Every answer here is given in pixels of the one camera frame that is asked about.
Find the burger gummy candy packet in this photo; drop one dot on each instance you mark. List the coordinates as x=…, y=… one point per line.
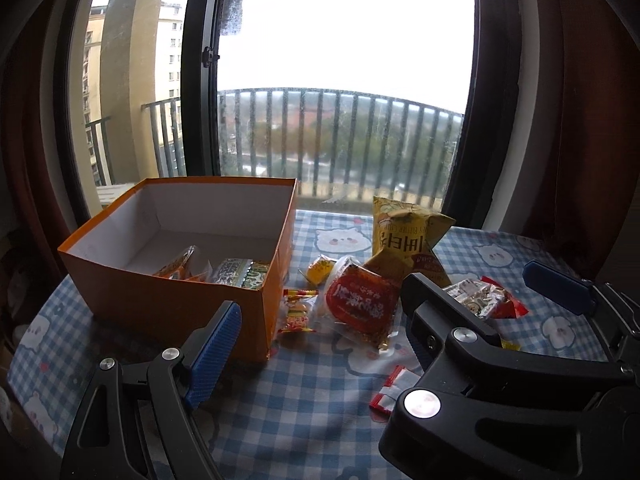
x=297, y=312

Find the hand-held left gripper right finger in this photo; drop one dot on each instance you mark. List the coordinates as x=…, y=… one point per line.
x=450, y=320

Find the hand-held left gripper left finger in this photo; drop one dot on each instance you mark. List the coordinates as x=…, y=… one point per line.
x=215, y=355

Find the beige apartment building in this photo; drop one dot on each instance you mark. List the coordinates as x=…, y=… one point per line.
x=167, y=60

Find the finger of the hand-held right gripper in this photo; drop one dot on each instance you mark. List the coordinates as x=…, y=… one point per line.
x=560, y=287

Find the yellow chips bag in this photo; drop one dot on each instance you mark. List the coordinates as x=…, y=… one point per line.
x=405, y=240

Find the balcony railing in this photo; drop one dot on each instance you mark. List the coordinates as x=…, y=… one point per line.
x=320, y=145

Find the dark red curtain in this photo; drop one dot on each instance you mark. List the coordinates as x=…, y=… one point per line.
x=575, y=135

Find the small red and white packet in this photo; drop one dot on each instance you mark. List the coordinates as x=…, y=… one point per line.
x=395, y=392

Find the orange snack packet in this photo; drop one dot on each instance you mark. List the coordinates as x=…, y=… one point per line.
x=177, y=266

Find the black window frame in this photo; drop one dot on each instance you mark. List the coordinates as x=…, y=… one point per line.
x=200, y=110

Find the small yellow wrapper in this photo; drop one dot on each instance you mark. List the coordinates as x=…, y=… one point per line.
x=510, y=344

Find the red snack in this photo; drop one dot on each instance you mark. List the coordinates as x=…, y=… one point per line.
x=357, y=302

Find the silver and red candy packet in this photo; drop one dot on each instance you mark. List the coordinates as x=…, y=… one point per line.
x=480, y=297

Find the blue checked tablecloth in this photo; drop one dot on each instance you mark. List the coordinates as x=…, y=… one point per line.
x=300, y=410

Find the orange cardboard box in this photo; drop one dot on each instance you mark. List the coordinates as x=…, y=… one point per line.
x=165, y=305

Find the green patterned snack packet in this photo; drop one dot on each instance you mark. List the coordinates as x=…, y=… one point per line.
x=240, y=272

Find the yellow jelly packet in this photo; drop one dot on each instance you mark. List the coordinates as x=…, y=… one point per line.
x=321, y=268

